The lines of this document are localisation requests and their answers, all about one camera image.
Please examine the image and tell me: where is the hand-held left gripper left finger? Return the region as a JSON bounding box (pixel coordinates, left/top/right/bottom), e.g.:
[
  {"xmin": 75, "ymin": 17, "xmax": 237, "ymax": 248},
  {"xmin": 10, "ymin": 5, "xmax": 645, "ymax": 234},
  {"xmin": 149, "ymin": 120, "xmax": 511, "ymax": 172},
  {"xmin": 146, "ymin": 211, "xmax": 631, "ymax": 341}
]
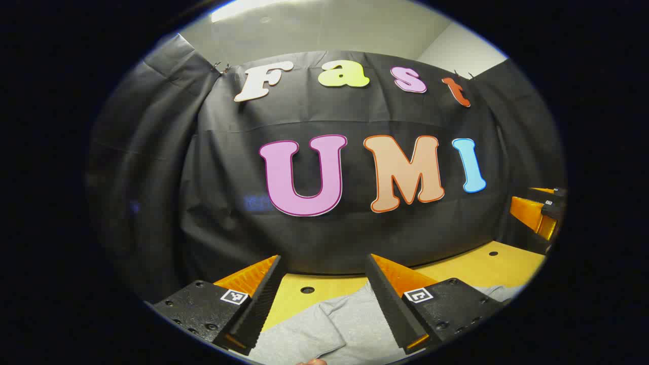
[{"xmin": 151, "ymin": 254, "xmax": 288, "ymax": 356}]

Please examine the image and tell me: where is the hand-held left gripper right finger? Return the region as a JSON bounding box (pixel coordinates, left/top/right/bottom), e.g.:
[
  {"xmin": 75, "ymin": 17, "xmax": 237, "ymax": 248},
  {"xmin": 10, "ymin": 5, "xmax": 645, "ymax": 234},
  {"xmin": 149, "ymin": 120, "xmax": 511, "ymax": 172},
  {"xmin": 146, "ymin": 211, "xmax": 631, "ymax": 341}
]
[{"xmin": 365, "ymin": 253, "xmax": 506, "ymax": 354}]

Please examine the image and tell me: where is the gray zip-neck sweatshirt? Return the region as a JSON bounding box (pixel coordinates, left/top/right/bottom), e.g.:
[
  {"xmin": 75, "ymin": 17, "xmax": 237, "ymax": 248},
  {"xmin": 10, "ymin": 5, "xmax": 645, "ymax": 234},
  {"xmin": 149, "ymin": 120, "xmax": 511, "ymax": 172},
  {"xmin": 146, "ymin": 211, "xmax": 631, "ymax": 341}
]
[{"xmin": 248, "ymin": 279, "xmax": 525, "ymax": 365}]

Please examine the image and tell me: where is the black backdrop cloth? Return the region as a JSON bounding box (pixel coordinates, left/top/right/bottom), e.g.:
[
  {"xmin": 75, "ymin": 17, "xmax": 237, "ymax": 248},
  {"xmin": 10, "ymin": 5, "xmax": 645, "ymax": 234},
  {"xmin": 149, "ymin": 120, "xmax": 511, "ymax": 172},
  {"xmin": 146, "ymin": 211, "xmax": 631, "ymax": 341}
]
[{"xmin": 86, "ymin": 33, "xmax": 566, "ymax": 305}]

